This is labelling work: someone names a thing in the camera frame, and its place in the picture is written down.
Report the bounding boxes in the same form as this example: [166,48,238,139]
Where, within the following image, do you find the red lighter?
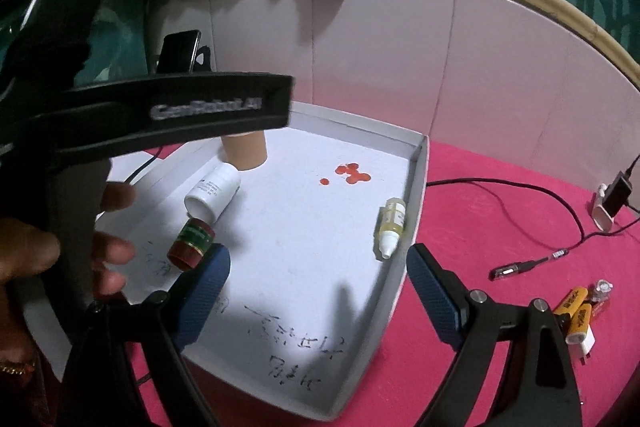
[589,279,614,321]

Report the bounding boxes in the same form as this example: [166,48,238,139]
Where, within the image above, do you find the black pen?
[488,249,570,281]

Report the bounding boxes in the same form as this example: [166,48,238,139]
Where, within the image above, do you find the white partition board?
[148,0,639,190]

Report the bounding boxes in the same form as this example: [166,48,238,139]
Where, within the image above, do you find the yellow lighter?
[553,286,589,317]
[565,303,592,345]

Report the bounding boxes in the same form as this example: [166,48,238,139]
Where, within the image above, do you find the black adapter in white dock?
[590,171,632,233]

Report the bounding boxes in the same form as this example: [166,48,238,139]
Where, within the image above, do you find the yellowish dropper bottle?
[376,197,406,259]

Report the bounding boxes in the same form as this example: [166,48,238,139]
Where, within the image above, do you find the black phone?
[155,29,201,75]

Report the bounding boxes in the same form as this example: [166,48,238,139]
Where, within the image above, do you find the white pill bottle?
[183,162,241,225]

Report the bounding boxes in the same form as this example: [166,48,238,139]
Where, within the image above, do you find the brown tape roll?
[221,131,268,171]

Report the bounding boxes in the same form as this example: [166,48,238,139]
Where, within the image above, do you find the black cable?
[425,152,640,256]

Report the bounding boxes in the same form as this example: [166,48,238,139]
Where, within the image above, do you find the red cap small bottle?
[167,218,215,271]

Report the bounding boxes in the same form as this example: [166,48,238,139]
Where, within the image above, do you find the white cardboard tray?
[22,100,431,423]

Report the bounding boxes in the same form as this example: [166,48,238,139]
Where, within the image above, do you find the person left hand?
[1,182,136,305]

